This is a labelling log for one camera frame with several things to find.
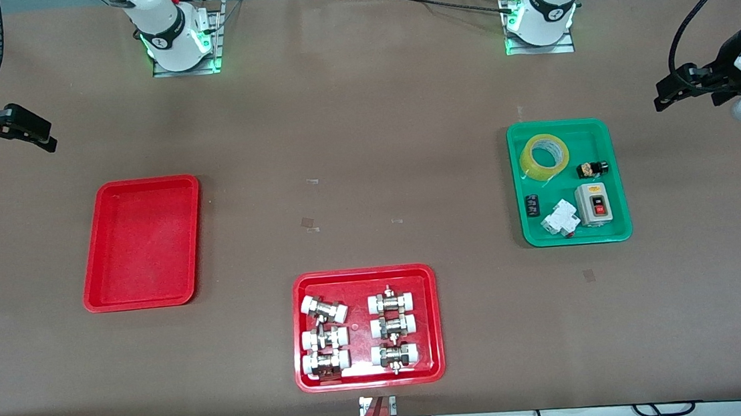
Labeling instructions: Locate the yellow clear tape roll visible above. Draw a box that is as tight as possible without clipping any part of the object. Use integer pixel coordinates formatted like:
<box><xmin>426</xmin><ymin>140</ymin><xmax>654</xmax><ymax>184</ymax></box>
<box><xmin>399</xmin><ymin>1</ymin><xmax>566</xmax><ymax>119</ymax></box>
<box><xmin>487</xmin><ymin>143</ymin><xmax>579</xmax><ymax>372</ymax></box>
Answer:
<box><xmin>517</xmin><ymin>131</ymin><xmax>572</xmax><ymax>185</ymax></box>

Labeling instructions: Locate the green plastic tray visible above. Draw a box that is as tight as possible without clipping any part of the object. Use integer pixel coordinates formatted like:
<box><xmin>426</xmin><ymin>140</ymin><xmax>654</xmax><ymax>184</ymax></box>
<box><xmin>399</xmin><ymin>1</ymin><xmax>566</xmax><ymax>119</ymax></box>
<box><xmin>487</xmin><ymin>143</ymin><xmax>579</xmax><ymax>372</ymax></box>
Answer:
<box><xmin>505</xmin><ymin>114</ymin><xmax>634</xmax><ymax>251</ymax></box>

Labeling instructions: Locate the empty red plastic tray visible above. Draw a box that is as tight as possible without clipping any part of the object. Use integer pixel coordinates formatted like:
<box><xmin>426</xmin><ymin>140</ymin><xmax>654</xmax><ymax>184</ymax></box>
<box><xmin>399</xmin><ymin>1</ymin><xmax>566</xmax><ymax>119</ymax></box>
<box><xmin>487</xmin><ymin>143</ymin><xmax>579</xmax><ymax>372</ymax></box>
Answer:
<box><xmin>73</xmin><ymin>174</ymin><xmax>210</xmax><ymax>315</ymax></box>

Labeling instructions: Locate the red tray with fittings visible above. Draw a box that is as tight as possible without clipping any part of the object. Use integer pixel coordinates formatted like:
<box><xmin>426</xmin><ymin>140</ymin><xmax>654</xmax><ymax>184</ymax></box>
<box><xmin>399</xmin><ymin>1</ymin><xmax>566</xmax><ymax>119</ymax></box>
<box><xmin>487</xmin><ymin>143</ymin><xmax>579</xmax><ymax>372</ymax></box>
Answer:
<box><xmin>286</xmin><ymin>262</ymin><xmax>448</xmax><ymax>395</ymax></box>

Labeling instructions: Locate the black gold knob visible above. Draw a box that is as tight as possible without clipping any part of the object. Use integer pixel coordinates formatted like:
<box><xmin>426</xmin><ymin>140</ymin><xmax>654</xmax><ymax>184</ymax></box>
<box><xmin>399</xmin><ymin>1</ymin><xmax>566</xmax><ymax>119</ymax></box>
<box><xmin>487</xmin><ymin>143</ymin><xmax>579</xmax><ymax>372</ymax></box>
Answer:
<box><xmin>575</xmin><ymin>160</ymin><xmax>610</xmax><ymax>180</ymax></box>

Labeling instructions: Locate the white circuit breaker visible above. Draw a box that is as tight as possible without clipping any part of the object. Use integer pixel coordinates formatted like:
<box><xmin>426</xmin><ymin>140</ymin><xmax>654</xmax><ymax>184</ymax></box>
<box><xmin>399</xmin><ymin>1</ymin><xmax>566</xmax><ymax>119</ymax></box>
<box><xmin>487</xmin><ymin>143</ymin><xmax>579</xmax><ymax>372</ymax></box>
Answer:
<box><xmin>539</xmin><ymin>198</ymin><xmax>580</xmax><ymax>241</ymax></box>

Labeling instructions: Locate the white metal pipe fitting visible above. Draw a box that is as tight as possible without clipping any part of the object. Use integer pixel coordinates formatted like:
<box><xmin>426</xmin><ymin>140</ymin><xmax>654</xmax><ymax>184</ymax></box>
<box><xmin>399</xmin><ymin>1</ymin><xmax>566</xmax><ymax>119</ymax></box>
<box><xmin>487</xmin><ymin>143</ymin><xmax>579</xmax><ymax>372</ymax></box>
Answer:
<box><xmin>301</xmin><ymin>349</ymin><xmax>352</xmax><ymax>381</ymax></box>
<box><xmin>369</xmin><ymin>339</ymin><xmax>421</xmax><ymax>377</ymax></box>
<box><xmin>369</xmin><ymin>311</ymin><xmax>418</xmax><ymax>341</ymax></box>
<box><xmin>300</xmin><ymin>292</ymin><xmax>349</xmax><ymax>327</ymax></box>
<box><xmin>301</xmin><ymin>324</ymin><xmax>350</xmax><ymax>353</ymax></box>
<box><xmin>366</xmin><ymin>283</ymin><xmax>417</xmax><ymax>315</ymax></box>

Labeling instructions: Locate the grey push button switch box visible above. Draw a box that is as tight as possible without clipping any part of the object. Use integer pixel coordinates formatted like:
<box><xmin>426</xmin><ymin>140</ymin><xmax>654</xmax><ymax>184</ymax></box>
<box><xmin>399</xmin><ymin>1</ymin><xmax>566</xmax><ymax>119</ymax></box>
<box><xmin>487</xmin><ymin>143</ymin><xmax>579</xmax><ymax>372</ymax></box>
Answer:
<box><xmin>574</xmin><ymin>181</ymin><xmax>615</xmax><ymax>228</ymax></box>

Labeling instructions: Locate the black cable on table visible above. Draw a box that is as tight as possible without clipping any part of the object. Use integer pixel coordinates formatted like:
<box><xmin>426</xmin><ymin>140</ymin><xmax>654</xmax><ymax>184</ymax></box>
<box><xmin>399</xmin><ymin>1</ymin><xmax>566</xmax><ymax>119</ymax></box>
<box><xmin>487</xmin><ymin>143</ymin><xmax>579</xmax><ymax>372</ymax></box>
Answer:
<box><xmin>386</xmin><ymin>0</ymin><xmax>515</xmax><ymax>23</ymax></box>

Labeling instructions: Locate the black floor cable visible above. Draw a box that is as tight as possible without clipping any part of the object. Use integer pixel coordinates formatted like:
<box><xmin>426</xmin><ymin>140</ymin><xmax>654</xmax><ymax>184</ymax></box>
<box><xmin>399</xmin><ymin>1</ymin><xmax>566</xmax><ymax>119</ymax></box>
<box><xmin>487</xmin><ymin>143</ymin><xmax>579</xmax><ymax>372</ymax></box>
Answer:
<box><xmin>633</xmin><ymin>399</ymin><xmax>698</xmax><ymax>416</ymax></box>

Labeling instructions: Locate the small metal bracket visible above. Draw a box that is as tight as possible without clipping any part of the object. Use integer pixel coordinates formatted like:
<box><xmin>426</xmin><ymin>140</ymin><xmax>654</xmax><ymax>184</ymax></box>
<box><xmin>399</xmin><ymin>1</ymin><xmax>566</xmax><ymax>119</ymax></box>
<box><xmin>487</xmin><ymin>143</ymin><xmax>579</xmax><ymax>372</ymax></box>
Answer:
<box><xmin>358</xmin><ymin>393</ymin><xmax>398</xmax><ymax>416</ymax></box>

